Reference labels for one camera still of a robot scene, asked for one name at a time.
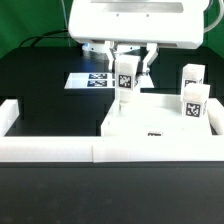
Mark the white marker base plate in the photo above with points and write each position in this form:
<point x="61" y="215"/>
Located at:
<point x="100" y="81"/>

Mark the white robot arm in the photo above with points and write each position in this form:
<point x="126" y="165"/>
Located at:
<point x="100" y="46"/>

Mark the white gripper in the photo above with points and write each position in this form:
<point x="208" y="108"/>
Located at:
<point x="164" y="23"/>

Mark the white U-shaped obstacle fence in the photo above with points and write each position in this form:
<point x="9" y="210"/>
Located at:
<point x="177" y="147"/>

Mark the white square table top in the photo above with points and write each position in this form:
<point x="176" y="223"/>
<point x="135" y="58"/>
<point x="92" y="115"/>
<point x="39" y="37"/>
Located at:
<point x="163" y="115"/>

